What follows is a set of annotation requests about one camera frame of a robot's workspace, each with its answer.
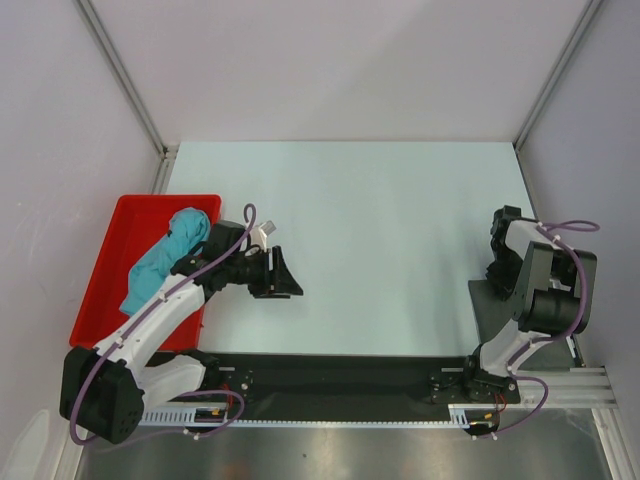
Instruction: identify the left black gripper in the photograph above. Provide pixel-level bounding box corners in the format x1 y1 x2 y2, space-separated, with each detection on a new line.
225 246 302 299

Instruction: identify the dark grey t-shirt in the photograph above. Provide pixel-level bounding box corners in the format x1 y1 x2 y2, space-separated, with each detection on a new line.
468 280 582 371

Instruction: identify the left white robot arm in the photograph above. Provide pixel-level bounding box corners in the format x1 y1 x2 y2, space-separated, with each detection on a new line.
59 221 303 445

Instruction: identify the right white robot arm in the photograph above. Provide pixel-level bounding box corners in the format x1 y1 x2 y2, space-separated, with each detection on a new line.
461 206 599 402

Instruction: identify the teal t-shirt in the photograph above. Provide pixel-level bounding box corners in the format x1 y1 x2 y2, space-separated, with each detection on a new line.
119 207 211 316

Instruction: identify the red plastic bin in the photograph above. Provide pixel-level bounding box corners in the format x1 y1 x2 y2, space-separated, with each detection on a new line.
69 194 222 348

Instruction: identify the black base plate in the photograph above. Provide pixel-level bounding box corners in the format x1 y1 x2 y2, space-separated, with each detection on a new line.
162 351 522 422

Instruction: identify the aluminium frame rail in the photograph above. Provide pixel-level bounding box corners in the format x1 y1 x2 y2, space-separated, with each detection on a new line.
518 367 618 409

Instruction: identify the grey slotted cable duct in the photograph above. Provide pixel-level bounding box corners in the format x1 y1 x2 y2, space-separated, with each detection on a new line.
140 405 497 429

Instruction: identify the left aluminium corner post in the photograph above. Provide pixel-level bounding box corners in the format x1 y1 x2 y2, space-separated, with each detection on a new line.
72 0 177 156

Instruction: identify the aluminium corner post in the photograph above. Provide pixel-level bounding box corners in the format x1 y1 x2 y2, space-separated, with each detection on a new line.
72 0 177 156
512 0 607 155

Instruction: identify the right aluminium corner post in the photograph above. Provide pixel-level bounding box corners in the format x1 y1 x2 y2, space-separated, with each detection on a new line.
512 0 607 155

